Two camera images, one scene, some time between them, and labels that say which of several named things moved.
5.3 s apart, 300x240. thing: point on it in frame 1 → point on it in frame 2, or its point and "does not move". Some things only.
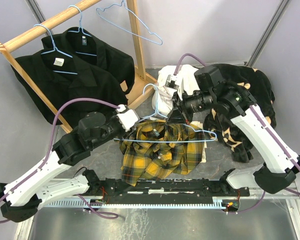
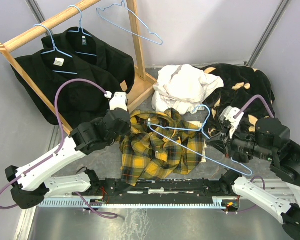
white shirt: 162,101 does not move
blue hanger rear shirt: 82,30 does not move
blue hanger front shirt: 55,48 does not move
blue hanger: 158,113 → 248,171
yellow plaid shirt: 154,149 does not move
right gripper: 180,111 → 219,142
